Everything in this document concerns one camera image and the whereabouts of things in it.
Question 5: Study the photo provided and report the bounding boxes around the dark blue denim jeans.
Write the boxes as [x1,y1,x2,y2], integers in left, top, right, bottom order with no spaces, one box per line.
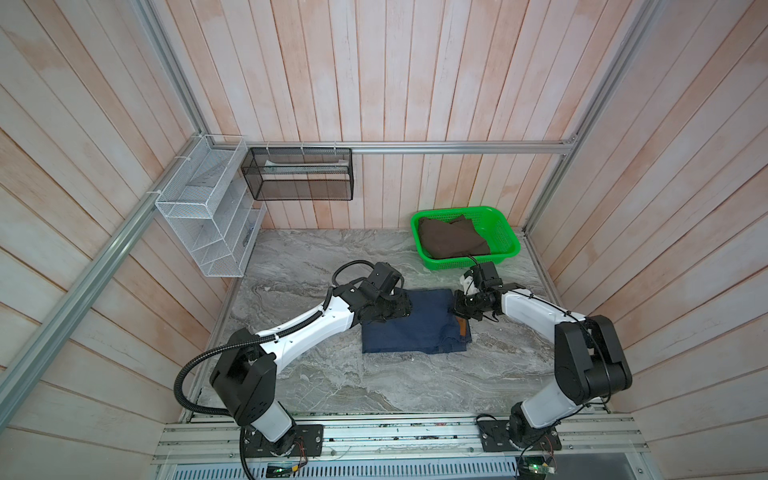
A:
[361,289,472,354]

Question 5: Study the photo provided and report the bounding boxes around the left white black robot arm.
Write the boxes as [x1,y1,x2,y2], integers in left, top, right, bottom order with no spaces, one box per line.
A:
[210,280,412,446]

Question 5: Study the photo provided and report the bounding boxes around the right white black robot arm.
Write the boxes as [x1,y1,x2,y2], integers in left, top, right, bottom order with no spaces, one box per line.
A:
[454,284,633,450]

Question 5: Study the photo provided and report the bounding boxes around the folded dark brown trousers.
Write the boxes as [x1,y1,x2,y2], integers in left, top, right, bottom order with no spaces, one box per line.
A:
[417,215,491,260]

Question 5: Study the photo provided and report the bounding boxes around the green perforated plastic basket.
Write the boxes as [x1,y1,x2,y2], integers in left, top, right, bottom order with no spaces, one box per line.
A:
[410,206,521,270]

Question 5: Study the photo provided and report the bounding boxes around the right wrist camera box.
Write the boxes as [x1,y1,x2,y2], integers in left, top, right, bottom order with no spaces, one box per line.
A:
[470,262,503,292]

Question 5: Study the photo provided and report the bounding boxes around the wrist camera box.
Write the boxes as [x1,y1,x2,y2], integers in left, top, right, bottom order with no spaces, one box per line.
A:
[367,262,404,296]
[470,262,503,292]

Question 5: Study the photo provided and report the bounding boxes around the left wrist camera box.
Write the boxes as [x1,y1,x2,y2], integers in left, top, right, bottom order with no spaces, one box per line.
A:
[367,262,404,296]

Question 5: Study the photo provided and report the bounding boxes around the black corrugated cable hose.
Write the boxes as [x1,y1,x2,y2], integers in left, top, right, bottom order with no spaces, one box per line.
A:
[173,259,376,480]

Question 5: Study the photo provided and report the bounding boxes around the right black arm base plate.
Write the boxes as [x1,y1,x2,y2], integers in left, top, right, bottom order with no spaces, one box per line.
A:
[474,413,562,453]

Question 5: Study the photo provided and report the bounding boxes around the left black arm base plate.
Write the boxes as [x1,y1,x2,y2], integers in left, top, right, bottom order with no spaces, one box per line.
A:
[239,424,324,459]

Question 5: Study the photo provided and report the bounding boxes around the black mesh wall basket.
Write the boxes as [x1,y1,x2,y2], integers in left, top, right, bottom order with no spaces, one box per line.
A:
[241,146,355,202]

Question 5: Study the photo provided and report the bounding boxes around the horizontal aluminium wall rail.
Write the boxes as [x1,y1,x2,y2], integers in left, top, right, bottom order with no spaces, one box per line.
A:
[243,140,576,155]

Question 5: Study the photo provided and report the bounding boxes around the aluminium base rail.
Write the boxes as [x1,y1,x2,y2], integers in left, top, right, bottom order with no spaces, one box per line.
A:
[150,410,661,479]

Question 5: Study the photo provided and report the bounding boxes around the white wire mesh shelf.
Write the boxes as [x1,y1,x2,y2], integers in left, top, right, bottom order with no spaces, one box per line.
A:
[155,134,266,278]

